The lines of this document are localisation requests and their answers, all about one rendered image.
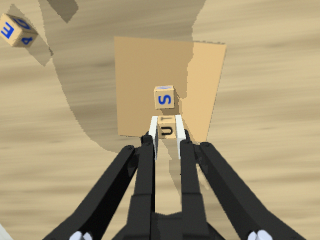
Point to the wooden letter block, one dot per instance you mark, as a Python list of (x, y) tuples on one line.
[(16, 31), (164, 97), (166, 127)]

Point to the tan flat mat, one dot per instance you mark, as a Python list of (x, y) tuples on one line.
[(142, 64)]

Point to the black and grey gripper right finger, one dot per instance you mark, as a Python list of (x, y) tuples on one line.
[(248, 216)]

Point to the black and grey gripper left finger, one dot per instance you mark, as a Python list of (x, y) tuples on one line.
[(91, 218)]

